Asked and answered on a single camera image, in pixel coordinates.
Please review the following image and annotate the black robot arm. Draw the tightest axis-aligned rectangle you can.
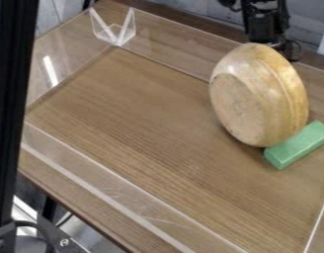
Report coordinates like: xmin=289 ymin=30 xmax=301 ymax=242
xmin=216 ymin=0 xmax=302 ymax=62

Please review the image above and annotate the black cable loop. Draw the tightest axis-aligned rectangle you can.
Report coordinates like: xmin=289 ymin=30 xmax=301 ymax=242
xmin=12 ymin=219 xmax=56 ymax=253

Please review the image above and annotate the black table leg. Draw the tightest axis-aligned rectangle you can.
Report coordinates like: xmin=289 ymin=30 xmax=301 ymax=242
xmin=43 ymin=197 xmax=57 ymax=222

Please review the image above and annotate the clear acrylic corner bracket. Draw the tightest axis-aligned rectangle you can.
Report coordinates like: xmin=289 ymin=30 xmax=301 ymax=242
xmin=88 ymin=8 xmax=136 ymax=46

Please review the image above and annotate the black metal bracket with screw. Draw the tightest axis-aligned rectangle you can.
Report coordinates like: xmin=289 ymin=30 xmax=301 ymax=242
xmin=37 ymin=215 xmax=91 ymax=253

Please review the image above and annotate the wooden brown bowl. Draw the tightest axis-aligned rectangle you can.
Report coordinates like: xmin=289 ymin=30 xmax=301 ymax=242
xmin=210 ymin=42 xmax=309 ymax=147

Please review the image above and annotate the clear acrylic tray wall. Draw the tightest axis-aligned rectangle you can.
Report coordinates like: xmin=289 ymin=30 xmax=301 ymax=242
xmin=20 ymin=0 xmax=324 ymax=253

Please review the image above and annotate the green rectangular block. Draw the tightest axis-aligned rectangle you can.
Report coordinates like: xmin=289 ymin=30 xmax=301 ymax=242
xmin=264 ymin=121 xmax=324 ymax=170

